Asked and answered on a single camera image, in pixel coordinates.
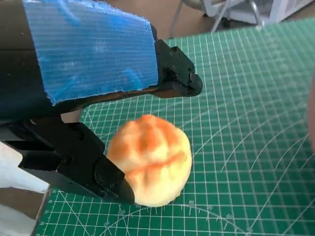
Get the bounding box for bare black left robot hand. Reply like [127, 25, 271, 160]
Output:
[0, 0, 203, 205]

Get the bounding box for round pale toy bun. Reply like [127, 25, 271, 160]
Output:
[107, 114, 192, 207]

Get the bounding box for green cutting mat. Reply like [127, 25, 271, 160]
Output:
[33, 17, 315, 236]

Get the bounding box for grey chair with castors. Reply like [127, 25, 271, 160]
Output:
[172, 0, 266, 40]

